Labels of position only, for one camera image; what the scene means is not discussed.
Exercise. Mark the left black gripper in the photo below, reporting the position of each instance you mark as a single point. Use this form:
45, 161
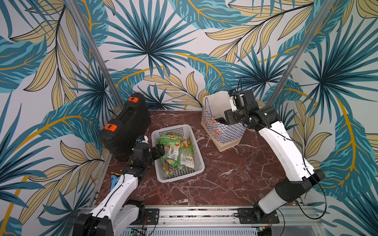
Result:
161, 150

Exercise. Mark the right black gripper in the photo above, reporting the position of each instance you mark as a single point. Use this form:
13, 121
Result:
231, 117

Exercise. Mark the light green condiment packet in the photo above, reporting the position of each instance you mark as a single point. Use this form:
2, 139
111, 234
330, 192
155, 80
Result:
171, 139

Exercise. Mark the white plastic perforated basket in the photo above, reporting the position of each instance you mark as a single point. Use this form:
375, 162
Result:
186, 131

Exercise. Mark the large dark green condiment packet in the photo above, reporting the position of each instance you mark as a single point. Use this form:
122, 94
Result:
221, 120

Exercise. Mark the blue checkered paper bag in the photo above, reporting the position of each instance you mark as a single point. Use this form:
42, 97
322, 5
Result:
223, 136

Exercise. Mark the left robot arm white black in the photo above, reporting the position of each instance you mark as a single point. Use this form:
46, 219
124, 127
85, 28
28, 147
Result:
116, 212

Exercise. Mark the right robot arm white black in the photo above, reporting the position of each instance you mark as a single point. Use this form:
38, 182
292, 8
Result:
301, 176

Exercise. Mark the green packet with barcode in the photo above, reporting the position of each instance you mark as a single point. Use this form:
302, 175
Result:
187, 157

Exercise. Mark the black plastic tool case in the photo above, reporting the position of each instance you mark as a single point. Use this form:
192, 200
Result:
120, 134

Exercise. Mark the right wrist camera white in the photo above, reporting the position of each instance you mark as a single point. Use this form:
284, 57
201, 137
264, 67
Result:
233, 98

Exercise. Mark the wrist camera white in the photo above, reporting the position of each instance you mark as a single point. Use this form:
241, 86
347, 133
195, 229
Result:
142, 139
233, 98

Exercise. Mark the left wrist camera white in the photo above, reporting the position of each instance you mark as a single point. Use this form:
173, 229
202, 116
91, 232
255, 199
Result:
142, 139

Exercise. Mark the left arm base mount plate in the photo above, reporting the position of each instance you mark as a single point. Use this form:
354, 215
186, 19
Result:
147, 216

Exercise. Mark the electronics board with cables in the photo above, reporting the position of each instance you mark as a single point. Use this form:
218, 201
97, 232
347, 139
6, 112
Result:
140, 231

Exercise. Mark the aluminium front rail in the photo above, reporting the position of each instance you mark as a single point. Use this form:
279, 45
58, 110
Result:
220, 221

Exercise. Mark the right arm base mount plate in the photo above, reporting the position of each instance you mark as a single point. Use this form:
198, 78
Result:
255, 216

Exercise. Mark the right aluminium corner post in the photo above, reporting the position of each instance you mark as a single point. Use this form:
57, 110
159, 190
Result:
312, 30

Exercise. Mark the aluminium corner post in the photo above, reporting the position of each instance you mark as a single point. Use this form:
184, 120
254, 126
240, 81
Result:
84, 28
312, 30

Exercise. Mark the left aluminium corner post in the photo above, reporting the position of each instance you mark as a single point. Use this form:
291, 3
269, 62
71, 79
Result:
84, 28

